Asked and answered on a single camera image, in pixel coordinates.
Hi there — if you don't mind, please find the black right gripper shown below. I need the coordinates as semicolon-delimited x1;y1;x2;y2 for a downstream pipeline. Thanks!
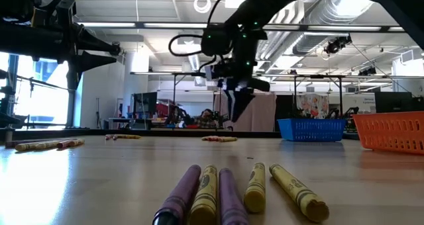
206;57;271;123

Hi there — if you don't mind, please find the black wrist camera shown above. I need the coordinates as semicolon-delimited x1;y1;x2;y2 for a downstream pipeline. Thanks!
204;64;221;83
54;0;78;24

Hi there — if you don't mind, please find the orange plastic basket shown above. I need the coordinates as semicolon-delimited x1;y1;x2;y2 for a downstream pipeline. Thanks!
352;111;424;156

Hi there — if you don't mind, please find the black ceiling camera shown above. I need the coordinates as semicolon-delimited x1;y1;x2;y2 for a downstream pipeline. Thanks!
323;34;354;56

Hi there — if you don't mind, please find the ceiling light strip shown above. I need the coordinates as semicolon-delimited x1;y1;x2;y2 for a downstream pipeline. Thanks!
263;24;405;33
76;21;208;30

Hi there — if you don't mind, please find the pink curtain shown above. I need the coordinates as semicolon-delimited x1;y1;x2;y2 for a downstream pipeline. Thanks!
213;91;278;132

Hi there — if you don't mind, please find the black aluminium table frame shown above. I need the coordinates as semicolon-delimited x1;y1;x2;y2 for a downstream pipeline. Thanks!
0;128;360;142

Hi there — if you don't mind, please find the red cabinet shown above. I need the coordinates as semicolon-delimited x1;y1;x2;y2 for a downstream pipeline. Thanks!
155;101;174;118

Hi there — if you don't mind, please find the person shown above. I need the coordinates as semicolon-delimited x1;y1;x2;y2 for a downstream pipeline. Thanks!
193;108;219;129

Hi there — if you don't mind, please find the floral cloth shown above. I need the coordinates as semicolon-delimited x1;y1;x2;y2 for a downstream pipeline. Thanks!
295;93;331;119

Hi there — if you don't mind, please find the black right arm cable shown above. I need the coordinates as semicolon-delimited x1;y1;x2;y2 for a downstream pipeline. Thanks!
168;34;213;58

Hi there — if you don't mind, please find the silver air duct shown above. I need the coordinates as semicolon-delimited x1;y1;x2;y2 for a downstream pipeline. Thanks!
258;0;375;57

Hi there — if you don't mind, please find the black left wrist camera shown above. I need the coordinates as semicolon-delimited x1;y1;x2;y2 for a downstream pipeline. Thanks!
54;0;78;24

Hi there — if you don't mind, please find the blue plastic basket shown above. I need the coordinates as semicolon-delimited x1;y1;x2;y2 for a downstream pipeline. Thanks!
277;118;348;142

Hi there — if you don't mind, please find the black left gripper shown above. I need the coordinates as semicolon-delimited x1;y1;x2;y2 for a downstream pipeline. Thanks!
42;22;121;91

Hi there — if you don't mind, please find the coiled white cable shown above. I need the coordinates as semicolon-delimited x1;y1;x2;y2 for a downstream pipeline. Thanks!
193;0;213;15

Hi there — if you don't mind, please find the black station frame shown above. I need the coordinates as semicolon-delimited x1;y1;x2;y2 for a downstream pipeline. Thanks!
130;71;229;130
253;73;424;120

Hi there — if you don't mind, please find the black monitor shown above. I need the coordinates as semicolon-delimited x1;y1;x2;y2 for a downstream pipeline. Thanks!
132;91;158;120
374;91;424;114

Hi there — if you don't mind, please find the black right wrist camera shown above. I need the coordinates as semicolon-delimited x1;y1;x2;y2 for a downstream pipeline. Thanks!
204;64;221;83

